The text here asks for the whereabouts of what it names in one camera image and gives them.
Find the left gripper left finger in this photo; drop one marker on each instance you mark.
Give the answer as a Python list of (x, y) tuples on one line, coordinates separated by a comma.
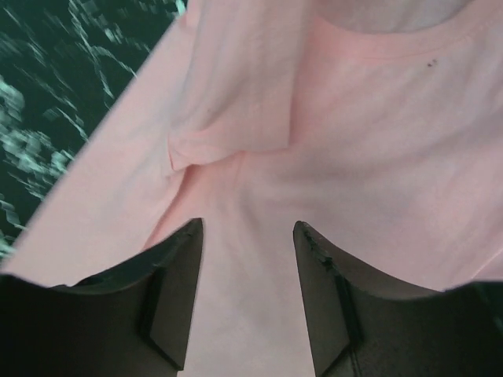
[(130, 320)]

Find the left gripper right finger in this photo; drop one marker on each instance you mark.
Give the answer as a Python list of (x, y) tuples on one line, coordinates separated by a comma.
[(363, 322)]

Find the pink t shirt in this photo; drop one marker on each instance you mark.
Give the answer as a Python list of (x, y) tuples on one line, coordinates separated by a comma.
[(377, 122)]

